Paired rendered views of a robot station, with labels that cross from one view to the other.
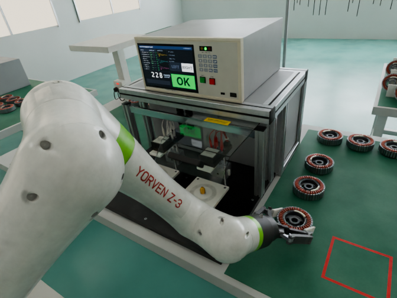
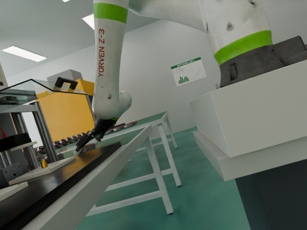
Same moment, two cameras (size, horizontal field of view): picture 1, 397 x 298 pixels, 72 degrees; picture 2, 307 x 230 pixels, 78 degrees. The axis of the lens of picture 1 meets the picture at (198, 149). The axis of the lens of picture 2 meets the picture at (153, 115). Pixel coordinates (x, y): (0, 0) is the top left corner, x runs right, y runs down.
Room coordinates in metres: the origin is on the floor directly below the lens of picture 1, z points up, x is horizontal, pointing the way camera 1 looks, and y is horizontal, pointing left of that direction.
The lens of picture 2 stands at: (0.76, 0.78, 0.86)
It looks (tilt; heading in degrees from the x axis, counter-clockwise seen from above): 1 degrees down; 240
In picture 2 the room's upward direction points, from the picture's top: 18 degrees counter-clockwise
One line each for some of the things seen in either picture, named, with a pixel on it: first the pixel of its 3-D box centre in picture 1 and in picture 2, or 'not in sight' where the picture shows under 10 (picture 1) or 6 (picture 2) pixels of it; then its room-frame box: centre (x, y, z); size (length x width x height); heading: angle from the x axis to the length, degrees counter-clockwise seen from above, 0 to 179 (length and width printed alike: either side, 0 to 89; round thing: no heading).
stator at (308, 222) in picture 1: (294, 221); (84, 149); (0.61, -0.29, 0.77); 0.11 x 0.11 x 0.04
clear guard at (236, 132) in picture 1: (212, 138); (32, 99); (0.77, -0.05, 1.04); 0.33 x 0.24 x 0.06; 144
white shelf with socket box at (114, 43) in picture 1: (118, 74); not in sight; (1.87, 0.48, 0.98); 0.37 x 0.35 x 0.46; 54
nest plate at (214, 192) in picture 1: (202, 193); (45, 169); (0.80, 0.00, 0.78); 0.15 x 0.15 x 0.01; 54
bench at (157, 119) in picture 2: not in sight; (139, 147); (-0.38, -1.93, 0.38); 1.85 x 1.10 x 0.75; 54
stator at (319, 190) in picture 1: (308, 187); (52, 159); (0.77, -0.40, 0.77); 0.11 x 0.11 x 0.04
